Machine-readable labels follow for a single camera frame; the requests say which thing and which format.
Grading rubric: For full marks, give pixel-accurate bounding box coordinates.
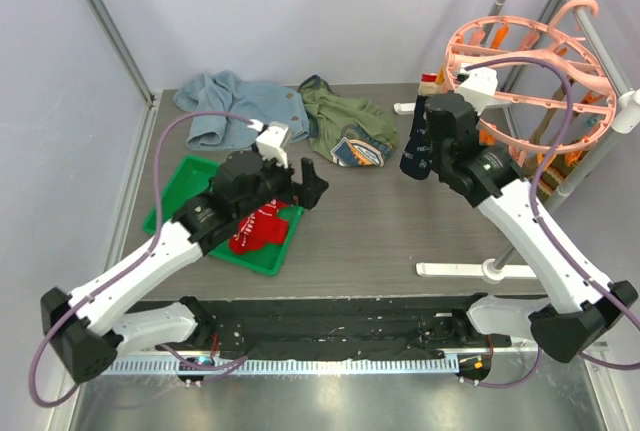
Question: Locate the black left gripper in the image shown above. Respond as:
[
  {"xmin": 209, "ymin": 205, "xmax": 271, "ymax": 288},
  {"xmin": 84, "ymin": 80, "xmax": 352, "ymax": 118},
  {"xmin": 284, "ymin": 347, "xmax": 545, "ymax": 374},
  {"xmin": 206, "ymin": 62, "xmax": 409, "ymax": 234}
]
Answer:
[{"xmin": 236, "ymin": 149, "xmax": 328, "ymax": 220}]

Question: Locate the red snowflake sock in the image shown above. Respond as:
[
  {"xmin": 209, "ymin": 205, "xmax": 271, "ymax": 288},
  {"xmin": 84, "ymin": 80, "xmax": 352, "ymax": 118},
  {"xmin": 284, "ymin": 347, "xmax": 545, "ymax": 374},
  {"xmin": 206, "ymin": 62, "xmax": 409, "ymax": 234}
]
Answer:
[
  {"xmin": 229, "ymin": 209, "xmax": 289, "ymax": 255},
  {"xmin": 235, "ymin": 200, "xmax": 289, "ymax": 244}
]

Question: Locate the navy santa sock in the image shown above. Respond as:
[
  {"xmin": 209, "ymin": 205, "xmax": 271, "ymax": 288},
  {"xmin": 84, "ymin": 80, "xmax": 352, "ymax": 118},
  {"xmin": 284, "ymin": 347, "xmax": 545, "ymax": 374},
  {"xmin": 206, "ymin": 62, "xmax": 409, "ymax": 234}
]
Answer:
[{"xmin": 399, "ymin": 74, "xmax": 443, "ymax": 181}]

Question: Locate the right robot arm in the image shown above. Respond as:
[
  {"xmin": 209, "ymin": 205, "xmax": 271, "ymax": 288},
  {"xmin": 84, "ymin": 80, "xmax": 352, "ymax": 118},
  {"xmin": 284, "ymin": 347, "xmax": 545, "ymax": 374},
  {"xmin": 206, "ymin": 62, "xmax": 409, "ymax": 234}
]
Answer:
[{"xmin": 424, "ymin": 60, "xmax": 638, "ymax": 363}]

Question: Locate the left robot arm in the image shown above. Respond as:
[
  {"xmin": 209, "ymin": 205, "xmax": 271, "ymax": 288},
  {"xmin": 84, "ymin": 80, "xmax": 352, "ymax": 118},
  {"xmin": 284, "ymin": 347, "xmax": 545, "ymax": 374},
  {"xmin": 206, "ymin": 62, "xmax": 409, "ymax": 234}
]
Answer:
[{"xmin": 41, "ymin": 151, "xmax": 329, "ymax": 384}]

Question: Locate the pink round clip hanger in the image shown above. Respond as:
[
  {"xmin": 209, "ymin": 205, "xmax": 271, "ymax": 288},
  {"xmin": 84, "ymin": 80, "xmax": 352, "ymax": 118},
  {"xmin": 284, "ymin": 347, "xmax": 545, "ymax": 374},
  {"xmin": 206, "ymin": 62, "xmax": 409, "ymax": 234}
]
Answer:
[{"xmin": 438, "ymin": 0, "xmax": 617, "ymax": 165}]

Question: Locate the olive green printed shirt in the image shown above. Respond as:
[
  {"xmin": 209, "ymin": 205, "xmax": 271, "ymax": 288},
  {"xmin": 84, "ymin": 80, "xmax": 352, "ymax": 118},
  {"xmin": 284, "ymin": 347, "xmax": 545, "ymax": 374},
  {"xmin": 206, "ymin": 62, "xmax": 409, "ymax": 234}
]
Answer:
[{"xmin": 298, "ymin": 75, "xmax": 399, "ymax": 167}]

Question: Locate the light blue denim garment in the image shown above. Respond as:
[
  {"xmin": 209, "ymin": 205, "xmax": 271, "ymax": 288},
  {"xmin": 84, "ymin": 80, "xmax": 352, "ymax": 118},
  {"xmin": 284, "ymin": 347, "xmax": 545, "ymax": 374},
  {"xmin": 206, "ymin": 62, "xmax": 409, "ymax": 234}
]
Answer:
[{"xmin": 173, "ymin": 71, "xmax": 310, "ymax": 151}]

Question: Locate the green plastic tray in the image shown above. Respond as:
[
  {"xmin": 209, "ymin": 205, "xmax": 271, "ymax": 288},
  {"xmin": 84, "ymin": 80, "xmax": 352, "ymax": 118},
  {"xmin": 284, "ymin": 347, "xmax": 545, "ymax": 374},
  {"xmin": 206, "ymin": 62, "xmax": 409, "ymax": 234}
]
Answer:
[{"xmin": 161, "ymin": 155, "xmax": 305, "ymax": 276}]

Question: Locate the olive orange sock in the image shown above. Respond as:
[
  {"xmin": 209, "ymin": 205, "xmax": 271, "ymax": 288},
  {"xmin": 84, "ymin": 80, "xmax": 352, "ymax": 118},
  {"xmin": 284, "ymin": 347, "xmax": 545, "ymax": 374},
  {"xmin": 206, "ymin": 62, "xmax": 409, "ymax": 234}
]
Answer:
[{"xmin": 537, "ymin": 148, "xmax": 591, "ymax": 203}]

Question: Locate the brown ribbed sock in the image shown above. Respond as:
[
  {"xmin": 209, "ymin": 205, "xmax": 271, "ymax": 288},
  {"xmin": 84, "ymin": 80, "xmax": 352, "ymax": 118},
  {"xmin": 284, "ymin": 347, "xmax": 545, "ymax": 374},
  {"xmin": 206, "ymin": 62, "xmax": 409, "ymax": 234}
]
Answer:
[{"xmin": 529, "ymin": 77, "xmax": 578, "ymax": 146}]

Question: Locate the grey drying rack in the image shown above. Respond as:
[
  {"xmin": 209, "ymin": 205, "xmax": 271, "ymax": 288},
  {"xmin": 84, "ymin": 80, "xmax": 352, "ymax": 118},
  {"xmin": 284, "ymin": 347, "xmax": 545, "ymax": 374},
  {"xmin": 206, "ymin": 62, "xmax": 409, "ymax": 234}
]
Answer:
[{"xmin": 392, "ymin": 0, "xmax": 640, "ymax": 285}]

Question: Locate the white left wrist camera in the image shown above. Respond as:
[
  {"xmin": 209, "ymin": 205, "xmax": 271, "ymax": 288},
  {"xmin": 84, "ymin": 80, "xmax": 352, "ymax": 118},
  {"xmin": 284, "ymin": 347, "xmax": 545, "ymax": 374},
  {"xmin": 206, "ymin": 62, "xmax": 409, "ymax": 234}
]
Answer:
[{"xmin": 248, "ymin": 119, "xmax": 291, "ymax": 169}]

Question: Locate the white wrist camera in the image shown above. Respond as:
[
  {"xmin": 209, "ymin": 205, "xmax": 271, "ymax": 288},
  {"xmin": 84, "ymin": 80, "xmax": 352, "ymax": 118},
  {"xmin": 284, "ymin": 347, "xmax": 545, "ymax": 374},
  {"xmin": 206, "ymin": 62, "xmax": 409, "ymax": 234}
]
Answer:
[
  {"xmin": 455, "ymin": 67, "xmax": 498, "ymax": 116},
  {"xmin": 248, "ymin": 119, "xmax": 291, "ymax": 169}
]

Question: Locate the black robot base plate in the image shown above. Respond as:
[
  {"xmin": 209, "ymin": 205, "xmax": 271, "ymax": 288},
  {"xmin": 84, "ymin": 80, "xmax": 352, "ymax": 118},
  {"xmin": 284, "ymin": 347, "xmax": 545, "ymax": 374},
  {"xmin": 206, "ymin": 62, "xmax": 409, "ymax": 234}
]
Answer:
[{"xmin": 119, "ymin": 295, "xmax": 551, "ymax": 360}]

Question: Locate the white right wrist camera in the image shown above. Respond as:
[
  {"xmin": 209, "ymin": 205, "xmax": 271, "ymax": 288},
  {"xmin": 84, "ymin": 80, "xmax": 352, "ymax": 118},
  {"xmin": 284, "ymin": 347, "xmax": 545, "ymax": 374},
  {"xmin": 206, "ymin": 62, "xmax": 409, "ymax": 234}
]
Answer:
[{"xmin": 455, "ymin": 67, "xmax": 498, "ymax": 116}]

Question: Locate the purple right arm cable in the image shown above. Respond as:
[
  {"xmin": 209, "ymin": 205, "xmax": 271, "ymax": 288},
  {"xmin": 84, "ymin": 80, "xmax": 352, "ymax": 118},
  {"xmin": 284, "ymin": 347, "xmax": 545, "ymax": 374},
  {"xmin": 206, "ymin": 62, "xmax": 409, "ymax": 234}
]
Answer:
[{"xmin": 462, "ymin": 49, "xmax": 640, "ymax": 390}]

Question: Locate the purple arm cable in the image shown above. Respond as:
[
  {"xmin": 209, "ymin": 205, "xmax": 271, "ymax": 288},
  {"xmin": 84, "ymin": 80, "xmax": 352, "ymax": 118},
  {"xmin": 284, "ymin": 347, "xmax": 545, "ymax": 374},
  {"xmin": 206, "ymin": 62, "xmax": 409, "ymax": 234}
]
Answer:
[
  {"xmin": 462, "ymin": 49, "xmax": 640, "ymax": 390},
  {"xmin": 28, "ymin": 111, "xmax": 261, "ymax": 408}
]

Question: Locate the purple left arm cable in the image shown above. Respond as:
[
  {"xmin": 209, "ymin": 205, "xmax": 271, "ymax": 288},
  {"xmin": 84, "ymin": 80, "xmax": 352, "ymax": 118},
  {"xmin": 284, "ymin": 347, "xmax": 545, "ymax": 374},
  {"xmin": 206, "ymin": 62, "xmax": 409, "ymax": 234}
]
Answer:
[{"xmin": 28, "ymin": 111, "xmax": 261, "ymax": 408}]

